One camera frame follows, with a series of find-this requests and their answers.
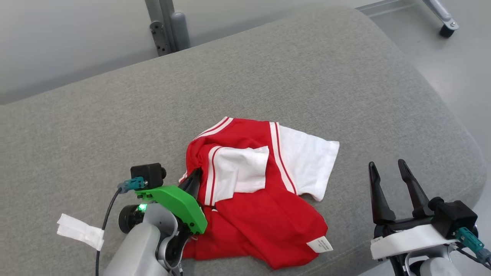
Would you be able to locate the grey leg with black caster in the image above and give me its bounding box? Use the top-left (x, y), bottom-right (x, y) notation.
top-left (422, 0), bottom-right (460, 38)

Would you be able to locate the left black cable teal plug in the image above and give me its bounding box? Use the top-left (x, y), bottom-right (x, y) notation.
top-left (95, 176), bottom-right (148, 276)

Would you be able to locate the white cable label tag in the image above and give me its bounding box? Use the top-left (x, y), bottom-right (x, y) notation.
top-left (57, 214), bottom-right (105, 251)

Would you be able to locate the red white Bulls jersey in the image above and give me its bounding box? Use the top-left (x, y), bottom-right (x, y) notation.
top-left (178, 117), bottom-right (340, 270)

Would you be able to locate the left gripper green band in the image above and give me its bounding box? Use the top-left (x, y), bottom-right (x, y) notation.
top-left (135, 168), bottom-right (208, 235)

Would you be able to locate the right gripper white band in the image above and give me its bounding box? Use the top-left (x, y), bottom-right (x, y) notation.
top-left (368, 159), bottom-right (459, 261)

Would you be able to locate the grey metal partition post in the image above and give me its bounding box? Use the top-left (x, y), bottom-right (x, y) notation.
top-left (145, 0), bottom-right (191, 57)

